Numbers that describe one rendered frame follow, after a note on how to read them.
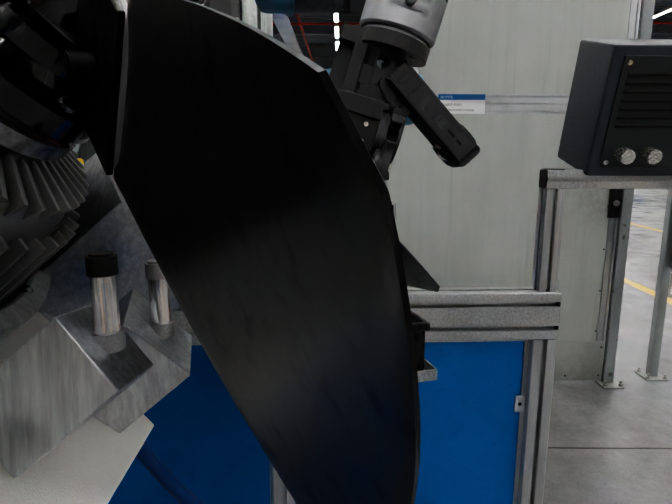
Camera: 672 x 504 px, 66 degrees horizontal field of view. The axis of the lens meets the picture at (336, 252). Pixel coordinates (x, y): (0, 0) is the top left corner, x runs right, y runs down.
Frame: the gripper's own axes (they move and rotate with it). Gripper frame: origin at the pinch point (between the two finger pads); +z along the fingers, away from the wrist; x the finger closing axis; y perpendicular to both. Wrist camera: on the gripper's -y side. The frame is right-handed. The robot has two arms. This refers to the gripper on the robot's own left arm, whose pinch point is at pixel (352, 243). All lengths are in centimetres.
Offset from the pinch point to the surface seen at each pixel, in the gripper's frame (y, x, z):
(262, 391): 5.6, 33.1, 2.0
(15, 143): 23.2, 20.6, -2.8
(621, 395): -156, -160, 54
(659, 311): -170, -177, 14
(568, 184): -32.5, -26.9, -14.8
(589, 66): -29, -28, -32
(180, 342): 12.8, 9.6, 11.2
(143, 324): 15.5, 12.2, 9.4
